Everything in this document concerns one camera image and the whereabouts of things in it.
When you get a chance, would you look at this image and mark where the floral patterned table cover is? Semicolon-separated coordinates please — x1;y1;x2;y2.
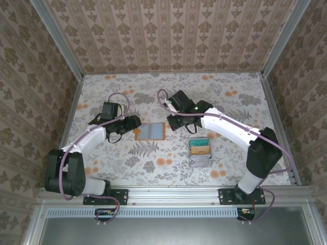
55;72;292;186

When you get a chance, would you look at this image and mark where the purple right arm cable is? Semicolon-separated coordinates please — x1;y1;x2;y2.
157;88;293;226

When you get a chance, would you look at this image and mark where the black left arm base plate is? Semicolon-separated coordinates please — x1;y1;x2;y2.
83;188;128;206

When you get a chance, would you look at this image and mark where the black power connector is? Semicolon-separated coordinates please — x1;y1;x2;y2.
236;207;256;221
95;208;116;218

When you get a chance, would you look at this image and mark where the aluminium mounting rail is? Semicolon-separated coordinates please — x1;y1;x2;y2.
38;186;314;205

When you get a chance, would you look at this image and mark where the grey slotted cable duct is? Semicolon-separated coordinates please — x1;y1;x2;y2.
47;207;256;217

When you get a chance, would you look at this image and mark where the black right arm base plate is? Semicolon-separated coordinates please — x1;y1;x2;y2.
218;188;266;206

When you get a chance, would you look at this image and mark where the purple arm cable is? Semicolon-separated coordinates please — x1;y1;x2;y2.
157;88;293;226
58;92;131;226

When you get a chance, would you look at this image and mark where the aluminium side rail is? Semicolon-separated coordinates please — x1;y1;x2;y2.
260;72;302;186
48;76;84;186

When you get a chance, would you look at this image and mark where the grey metal panel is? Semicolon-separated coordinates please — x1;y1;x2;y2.
38;216;312;245

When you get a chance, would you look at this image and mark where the tan orange patterned card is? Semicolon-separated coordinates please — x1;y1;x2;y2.
191;146;211;156

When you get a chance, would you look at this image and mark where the teal card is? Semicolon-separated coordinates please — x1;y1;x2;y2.
189;138;211;148

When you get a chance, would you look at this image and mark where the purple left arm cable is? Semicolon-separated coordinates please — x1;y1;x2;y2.
58;92;131;226

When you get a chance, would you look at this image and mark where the aluminium frame post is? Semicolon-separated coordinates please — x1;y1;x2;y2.
30;0;85;80
260;0;311;77

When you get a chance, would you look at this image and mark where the clear plastic card box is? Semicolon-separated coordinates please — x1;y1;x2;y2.
188;137;213;168

